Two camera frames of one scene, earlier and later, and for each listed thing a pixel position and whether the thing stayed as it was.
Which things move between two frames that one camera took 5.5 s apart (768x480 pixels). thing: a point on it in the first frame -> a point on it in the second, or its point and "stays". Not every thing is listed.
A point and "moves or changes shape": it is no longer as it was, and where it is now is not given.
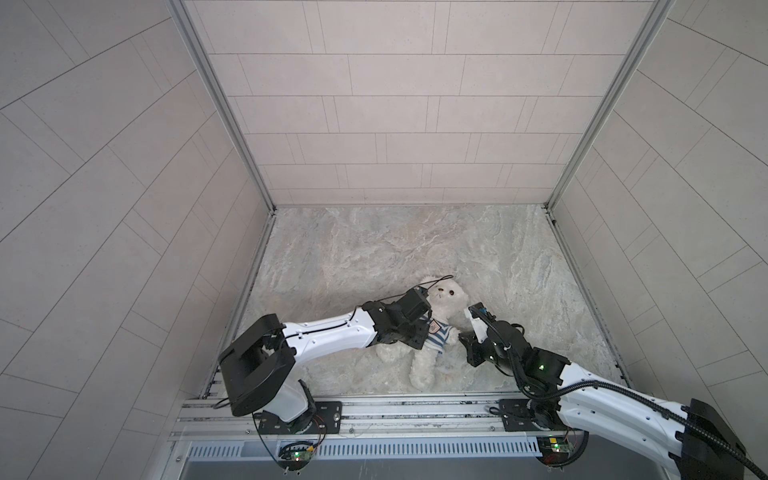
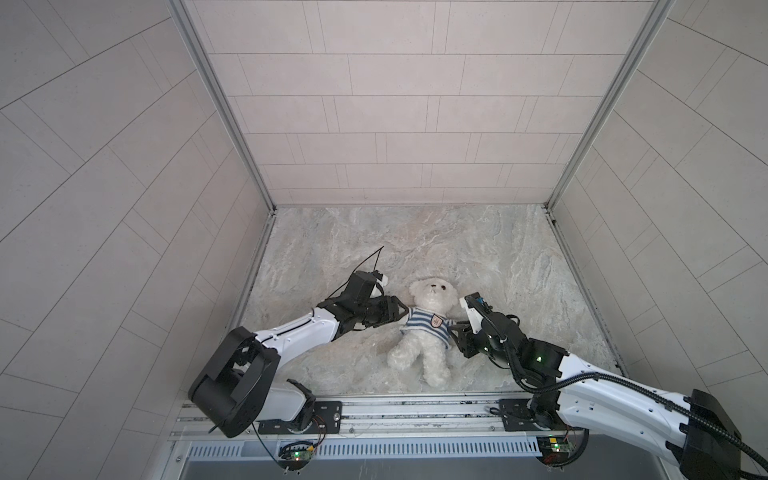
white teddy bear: [450, 304] moves or changes shape
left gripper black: [414, 327] -> [383, 309]
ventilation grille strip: [378, 450] stays
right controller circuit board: [556, 449] stays
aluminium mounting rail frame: [375, 417] stays
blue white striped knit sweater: [437, 335] moves or changes shape
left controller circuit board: [295, 455] stays
